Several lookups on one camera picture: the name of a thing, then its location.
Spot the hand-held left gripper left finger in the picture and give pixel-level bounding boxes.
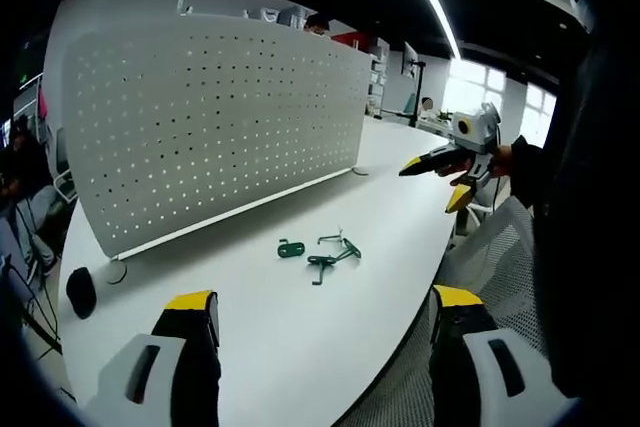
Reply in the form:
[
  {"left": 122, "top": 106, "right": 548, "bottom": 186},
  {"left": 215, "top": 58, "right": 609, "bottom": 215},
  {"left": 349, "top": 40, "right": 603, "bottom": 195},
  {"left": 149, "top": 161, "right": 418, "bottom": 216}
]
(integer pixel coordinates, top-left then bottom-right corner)
[{"left": 83, "top": 289, "right": 223, "bottom": 427}]

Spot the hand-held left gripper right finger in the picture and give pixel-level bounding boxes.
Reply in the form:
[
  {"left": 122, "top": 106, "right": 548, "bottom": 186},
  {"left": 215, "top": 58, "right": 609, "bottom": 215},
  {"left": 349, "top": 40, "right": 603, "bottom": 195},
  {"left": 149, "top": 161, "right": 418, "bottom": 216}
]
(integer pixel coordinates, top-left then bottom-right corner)
[{"left": 428, "top": 284, "right": 552, "bottom": 427}]

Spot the green hook assembly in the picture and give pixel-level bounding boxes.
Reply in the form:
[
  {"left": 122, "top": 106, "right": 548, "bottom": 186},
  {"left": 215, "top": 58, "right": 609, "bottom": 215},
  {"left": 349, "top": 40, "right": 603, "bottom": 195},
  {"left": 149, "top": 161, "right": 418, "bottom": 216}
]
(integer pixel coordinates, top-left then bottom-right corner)
[
  {"left": 306, "top": 253, "right": 338, "bottom": 287},
  {"left": 335, "top": 238, "right": 363, "bottom": 262}
]

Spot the grey wire hook assembly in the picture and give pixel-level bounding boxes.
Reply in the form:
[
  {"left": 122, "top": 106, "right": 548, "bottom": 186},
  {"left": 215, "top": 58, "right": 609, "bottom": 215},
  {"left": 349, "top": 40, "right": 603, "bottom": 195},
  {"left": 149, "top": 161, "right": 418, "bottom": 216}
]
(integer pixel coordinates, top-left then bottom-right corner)
[{"left": 317, "top": 225, "right": 347, "bottom": 249}]

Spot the person's right hand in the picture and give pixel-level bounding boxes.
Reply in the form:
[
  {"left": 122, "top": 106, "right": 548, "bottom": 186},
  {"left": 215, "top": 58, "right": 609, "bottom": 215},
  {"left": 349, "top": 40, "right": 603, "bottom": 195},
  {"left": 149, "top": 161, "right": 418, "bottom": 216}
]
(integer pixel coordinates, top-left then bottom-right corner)
[{"left": 434, "top": 144, "right": 516, "bottom": 187}]

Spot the black stand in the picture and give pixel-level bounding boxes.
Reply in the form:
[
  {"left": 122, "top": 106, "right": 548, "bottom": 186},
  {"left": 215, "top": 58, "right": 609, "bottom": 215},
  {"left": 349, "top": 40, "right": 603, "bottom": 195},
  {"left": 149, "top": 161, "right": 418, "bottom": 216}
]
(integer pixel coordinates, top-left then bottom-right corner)
[{"left": 408, "top": 60, "right": 427, "bottom": 128}]

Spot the grey mesh office chair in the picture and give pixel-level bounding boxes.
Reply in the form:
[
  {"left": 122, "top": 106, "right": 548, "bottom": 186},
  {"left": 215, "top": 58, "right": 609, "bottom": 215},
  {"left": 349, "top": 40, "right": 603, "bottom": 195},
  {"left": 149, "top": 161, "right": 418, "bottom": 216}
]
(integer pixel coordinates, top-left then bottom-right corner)
[{"left": 333, "top": 195, "right": 556, "bottom": 427}]

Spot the white storage shelf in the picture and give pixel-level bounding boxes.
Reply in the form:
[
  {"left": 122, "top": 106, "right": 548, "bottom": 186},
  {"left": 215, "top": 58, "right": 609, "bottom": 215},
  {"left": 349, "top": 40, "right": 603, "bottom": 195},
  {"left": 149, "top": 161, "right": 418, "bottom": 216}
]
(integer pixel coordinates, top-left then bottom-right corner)
[{"left": 366, "top": 52, "right": 390, "bottom": 117}]

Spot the computer monitor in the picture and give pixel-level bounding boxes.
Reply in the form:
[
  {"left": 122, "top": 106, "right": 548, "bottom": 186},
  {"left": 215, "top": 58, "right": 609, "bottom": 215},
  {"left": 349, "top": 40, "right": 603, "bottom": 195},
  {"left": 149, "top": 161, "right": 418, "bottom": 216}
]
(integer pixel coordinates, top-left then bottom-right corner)
[{"left": 401, "top": 42, "right": 419, "bottom": 80}]

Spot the black oval object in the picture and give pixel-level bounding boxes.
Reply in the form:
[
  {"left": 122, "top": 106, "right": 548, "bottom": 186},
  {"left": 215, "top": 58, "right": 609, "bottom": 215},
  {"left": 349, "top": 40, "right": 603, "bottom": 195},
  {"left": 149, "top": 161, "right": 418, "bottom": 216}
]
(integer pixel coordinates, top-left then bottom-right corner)
[{"left": 65, "top": 266, "right": 98, "bottom": 321}]

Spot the person's black clothing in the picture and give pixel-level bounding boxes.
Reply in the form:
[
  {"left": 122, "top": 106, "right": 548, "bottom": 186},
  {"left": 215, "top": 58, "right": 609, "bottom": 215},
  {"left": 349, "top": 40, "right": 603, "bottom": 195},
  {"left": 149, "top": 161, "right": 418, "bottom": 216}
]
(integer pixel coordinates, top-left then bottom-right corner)
[{"left": 529, "top": 31, "right": 640, "bottom": 401}]

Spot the white perforated desk partition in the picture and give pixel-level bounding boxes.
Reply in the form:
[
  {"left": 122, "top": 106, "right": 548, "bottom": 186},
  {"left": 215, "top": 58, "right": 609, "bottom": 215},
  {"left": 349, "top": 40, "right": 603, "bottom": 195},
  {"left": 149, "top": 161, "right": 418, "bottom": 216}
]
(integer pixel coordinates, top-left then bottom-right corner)
[{"left": 58, "top": 13, "right": 374, "bottom": 262}]

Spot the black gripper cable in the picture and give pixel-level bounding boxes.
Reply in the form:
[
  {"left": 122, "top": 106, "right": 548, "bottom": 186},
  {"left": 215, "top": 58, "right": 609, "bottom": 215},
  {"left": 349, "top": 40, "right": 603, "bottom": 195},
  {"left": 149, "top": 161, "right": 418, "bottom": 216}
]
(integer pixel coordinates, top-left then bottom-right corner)
[{"left": 490, "top": 119, "right": 503, "bottom": 216}]

